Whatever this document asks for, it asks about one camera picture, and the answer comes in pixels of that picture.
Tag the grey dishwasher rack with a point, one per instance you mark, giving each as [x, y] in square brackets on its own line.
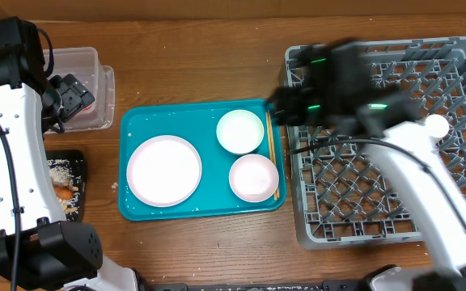
[340, 197]

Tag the small white cup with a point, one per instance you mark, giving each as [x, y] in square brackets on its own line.
[437, 127]

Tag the small white bowl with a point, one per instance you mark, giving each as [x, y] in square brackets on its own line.
[253, 178]

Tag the black rectangular tray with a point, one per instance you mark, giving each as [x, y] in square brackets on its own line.
[67, 154]

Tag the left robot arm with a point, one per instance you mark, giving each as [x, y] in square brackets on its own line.
[39, 247]

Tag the large white plate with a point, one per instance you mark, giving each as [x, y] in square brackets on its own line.
[164, 171]

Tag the white saucer plate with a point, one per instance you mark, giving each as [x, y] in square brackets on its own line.
[240, 131]

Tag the clear plastic bin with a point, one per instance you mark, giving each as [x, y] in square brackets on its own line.
[103, 89]

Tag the rice and peanut scraps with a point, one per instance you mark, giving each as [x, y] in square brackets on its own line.
[70, 173]

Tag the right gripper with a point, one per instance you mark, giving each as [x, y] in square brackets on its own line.
[287, 103]

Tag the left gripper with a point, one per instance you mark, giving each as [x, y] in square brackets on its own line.
[76, 96]

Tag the orange carrot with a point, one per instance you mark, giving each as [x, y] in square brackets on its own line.
[62, 193]

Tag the wooden chopstick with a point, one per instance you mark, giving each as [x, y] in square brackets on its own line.
[274, 161]
[270, 141]

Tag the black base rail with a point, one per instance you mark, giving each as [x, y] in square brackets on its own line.
[326, 285]

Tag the teal serving tray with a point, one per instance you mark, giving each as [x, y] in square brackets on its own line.
[196, 123]

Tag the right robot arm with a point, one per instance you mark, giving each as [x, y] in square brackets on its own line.
[337, 92]

